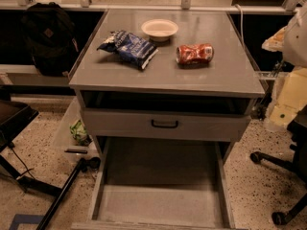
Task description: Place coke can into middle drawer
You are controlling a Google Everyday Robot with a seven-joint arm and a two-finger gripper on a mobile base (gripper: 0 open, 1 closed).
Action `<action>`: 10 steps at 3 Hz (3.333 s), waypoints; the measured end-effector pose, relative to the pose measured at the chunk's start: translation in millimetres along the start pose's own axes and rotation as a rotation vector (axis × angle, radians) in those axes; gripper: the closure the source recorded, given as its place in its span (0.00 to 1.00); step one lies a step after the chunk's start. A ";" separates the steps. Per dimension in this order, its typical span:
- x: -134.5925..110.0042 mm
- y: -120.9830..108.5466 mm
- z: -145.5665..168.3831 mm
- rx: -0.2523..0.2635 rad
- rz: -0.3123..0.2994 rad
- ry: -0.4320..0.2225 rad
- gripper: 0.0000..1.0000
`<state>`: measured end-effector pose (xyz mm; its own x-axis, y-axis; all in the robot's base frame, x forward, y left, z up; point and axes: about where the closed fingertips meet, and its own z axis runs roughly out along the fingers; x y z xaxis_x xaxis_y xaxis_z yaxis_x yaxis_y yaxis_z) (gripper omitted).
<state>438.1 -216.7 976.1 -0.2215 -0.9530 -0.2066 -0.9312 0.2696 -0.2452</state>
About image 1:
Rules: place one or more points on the white paper bowl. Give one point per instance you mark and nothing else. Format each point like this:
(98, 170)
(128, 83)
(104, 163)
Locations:
(159, 30)

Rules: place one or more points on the closed grey upper drawer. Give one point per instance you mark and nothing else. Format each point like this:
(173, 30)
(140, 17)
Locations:
(165, 125)

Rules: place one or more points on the blue chip bag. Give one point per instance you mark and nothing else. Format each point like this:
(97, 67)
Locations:
(130, 48)

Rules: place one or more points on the green snack bag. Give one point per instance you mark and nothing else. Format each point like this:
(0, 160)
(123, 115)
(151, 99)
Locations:
(79, 133)

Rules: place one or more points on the black office chair base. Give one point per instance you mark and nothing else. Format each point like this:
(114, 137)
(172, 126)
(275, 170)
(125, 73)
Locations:
(298, 128)

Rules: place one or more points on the clear plastic storage bin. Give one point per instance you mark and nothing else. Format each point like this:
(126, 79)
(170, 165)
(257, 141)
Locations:
(64, 141)

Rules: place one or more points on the black tripod leg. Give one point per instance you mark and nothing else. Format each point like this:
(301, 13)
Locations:
(82, 165)

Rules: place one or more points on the black backpack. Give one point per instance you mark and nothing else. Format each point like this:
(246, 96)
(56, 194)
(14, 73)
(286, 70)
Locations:
(49, 35)

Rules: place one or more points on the crushed red coke can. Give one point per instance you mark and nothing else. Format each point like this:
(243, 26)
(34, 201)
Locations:
(195, 53)

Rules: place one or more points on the grey drawer cabinet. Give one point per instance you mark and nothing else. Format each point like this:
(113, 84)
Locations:
(227, 85)

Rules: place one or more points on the open grey lower drawer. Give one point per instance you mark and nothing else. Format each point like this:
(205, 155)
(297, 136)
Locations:
(152, 184)

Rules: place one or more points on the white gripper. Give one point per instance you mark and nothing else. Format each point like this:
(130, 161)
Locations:
(295, 43)

